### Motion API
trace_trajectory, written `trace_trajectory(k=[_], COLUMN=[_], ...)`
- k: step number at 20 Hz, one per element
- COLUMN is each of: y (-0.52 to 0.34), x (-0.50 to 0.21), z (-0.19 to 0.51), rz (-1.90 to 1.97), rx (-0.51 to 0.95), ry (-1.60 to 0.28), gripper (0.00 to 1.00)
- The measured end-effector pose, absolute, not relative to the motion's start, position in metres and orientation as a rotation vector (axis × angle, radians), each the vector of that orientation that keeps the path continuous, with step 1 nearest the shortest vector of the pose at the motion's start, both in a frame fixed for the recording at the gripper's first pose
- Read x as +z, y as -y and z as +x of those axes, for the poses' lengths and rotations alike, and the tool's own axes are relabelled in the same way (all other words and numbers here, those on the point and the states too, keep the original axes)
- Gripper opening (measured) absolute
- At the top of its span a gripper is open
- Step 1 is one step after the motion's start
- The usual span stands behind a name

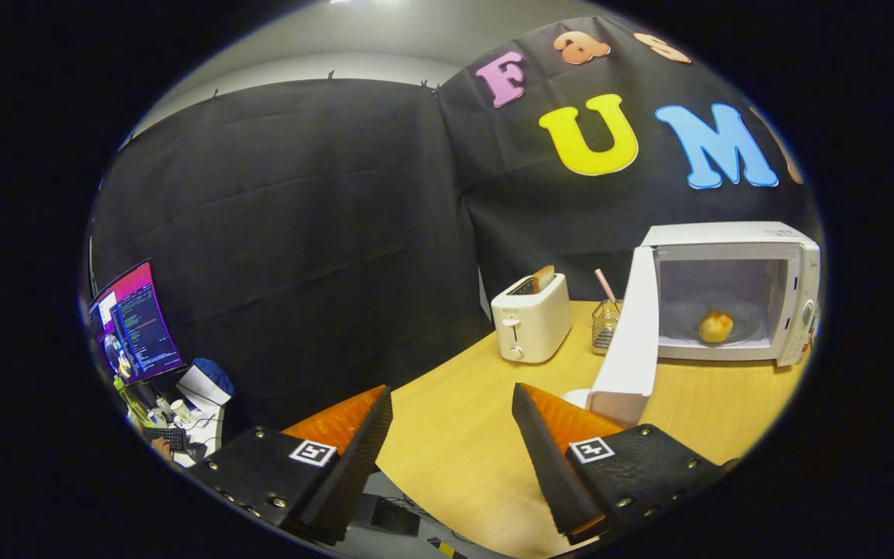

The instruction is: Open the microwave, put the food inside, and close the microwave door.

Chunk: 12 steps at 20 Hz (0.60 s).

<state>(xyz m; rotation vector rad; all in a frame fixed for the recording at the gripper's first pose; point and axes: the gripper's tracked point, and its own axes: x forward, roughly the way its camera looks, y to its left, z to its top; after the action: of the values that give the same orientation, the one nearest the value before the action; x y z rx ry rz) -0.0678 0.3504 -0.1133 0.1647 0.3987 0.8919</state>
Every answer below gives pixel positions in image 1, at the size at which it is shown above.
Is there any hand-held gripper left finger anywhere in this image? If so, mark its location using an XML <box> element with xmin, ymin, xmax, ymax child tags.
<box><xmin>183</xmin><ymin>386</ymin><xmax>393</xmax><ymax>546</ymax></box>

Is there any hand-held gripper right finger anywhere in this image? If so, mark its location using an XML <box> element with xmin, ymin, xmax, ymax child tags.
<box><xmin>511</xmin><ymin>382</ymin><xmax>735</xmax><ymax>544</ymax></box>

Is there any white microwave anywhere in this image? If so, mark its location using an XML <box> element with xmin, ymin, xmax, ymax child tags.
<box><xmin>585</xmin><ymin>221</ymin><xmax>822</xmax><ymax>428</ymax></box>

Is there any golden bread bun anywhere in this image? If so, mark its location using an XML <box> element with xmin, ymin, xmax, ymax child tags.
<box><xmin>698</xmin><ymin>311</ymin><xmax>735</xmax><ymax>345</ymax></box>

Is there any flat black box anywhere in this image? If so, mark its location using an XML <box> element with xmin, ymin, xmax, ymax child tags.
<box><xmin>354</xmin><ymin>493</ymin><xmax>422</xmax><ymax>538</ymax></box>

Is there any white toaster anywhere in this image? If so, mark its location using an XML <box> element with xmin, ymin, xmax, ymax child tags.
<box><xmin>490</xmin><ymin>272</ymin><xmax>573</xmax><ymax>364</ymax></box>

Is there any blue and white bundle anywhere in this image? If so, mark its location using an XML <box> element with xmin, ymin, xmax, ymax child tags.
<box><xmin>177</xmin><ymin>357</ymin><xmax>236</xmax><ymax>406</ymax></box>

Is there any black keyboard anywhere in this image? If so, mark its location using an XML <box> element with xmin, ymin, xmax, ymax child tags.
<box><xmin>143</xmin><ymin>425</ymin><xmax>188</xmax><ymax>453</ymax></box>

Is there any black backdrop cloth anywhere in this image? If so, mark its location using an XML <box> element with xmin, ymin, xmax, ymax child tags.
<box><xmin>86</xmin><ymin>16</ymin><xmax>820</xmax><ymax>436</ymax></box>

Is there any computer monitor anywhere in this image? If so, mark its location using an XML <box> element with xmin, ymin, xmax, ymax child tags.
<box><xmin>88</xmin><ymin>260</ymin><xmax>185</xmax><ymax>387</ymax></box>

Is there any wire basket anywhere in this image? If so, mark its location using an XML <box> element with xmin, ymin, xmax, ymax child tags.
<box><xmin>591</xmin><ymin>299</ymin><xmax>623</xmax><ymax>356</ymax></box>

